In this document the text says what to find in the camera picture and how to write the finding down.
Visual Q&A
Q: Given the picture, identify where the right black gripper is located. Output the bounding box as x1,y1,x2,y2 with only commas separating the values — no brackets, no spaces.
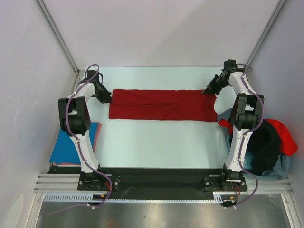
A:
202,74,231,95

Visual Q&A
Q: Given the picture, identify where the dark red t-shirt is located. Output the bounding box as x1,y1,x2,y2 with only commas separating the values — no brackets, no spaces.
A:
109,89,218,122

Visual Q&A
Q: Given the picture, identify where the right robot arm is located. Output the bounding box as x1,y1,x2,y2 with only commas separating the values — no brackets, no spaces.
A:
203,59,264,191

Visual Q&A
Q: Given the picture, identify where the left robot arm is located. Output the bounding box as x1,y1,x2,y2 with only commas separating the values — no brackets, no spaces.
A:
57,69,112,191

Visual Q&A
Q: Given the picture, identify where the folded pink t-shirt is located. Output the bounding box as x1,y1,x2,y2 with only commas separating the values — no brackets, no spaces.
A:
52,122,102,166

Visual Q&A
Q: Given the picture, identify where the black garment in bin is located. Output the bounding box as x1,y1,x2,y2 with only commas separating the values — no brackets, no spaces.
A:
247,120,281,176

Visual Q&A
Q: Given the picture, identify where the bright red garment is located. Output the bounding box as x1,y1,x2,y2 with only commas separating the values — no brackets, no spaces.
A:
217,118,298,156

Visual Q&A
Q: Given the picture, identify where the grey-blue garment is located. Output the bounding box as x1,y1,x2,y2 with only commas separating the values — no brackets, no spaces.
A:
215,108,292,179

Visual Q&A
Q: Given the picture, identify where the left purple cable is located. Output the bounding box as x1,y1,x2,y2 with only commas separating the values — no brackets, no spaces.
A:
45,64,113,215

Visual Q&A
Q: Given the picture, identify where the purple cable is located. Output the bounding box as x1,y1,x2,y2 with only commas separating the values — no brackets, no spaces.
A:
223,63,265,209
45,64,113,215

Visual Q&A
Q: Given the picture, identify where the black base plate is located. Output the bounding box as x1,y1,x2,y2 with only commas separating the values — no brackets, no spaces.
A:
48,165,247,196

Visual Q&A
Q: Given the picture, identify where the white slotted cable duct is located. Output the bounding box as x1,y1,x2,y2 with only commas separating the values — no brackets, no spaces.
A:
44,192,237,204

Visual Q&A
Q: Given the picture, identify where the aluminium frame rail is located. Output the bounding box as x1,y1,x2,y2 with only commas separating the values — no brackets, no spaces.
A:
34,174,293,194

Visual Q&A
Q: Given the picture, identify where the right aluminium corner post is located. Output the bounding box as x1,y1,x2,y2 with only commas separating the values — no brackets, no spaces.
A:
246,0,288,66

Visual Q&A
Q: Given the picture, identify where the aluminium corner post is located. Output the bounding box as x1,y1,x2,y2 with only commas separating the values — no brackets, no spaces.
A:
246,0,288,66
34,0,80,74

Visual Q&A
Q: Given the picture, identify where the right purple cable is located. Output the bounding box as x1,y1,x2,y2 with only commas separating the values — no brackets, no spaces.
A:
223,63,265,209

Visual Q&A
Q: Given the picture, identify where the left aluminium corner post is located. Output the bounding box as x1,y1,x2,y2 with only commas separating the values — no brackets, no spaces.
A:
34,0,80,74

